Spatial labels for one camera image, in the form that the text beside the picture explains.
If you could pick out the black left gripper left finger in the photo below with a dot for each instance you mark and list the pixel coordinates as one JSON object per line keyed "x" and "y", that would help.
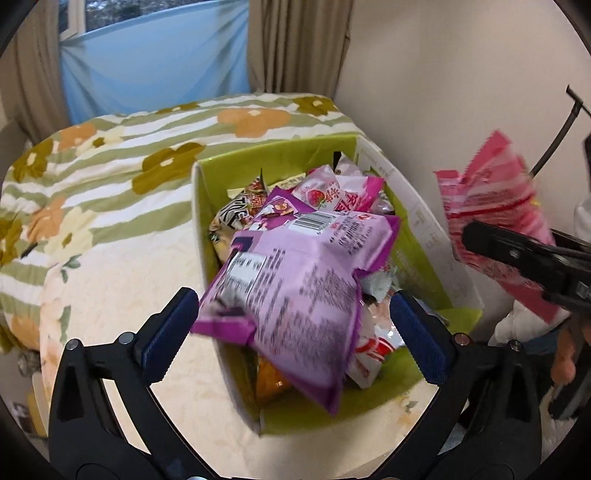
{"x": 120, "y": 382}

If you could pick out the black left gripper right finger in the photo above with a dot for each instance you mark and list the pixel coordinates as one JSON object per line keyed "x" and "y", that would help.
{"x": 483, "y": 422}

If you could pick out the pink striped snack bag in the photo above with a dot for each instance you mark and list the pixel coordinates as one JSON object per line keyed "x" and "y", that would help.
{"x": 497, "y": 189}

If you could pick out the purple snack bag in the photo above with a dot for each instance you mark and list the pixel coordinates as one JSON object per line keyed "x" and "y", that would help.
{"x": 291, "y": 290}

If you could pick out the red brown TATTRE snack bag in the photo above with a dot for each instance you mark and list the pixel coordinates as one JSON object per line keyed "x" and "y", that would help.
{"x": 241, "y": 208}

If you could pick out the pink strawberry snack bag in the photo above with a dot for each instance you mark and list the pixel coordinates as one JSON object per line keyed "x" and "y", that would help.
{"x": 324, "y": 190}

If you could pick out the person's hand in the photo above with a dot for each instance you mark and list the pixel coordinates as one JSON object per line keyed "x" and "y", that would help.
{"x": 564, "y": 369}

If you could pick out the white red blue snack bag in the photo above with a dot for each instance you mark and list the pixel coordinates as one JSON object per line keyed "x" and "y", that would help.
{"x": 378, "y": 339}

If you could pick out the black lamp stand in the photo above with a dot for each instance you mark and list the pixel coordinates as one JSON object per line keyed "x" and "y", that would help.
{"x": 578, "y": 107}

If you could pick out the white grey snack bag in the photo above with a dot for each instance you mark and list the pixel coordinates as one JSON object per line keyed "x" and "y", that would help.
{"x": 378, "y": 284}

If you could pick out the orange yellow snack bag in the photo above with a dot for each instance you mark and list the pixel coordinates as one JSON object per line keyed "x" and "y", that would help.
{"x": 270, "y": 382}

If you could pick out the floral striped bed blanket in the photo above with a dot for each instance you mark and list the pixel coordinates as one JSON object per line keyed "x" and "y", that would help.
{"x": 116, "y": 177}

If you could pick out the green cardboard box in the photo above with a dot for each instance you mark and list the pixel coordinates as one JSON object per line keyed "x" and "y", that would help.
{"x": 423, "y": 256}

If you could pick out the beige curtain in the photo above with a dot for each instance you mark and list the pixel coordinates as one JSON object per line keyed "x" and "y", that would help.
{"x": 296, "y": 46}

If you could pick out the blue window cloth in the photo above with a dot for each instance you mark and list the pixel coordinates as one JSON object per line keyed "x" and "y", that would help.
{"x": 175, "y": 56}

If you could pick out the window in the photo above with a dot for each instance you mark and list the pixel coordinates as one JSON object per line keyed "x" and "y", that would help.
{"x": 76, "y": 17}

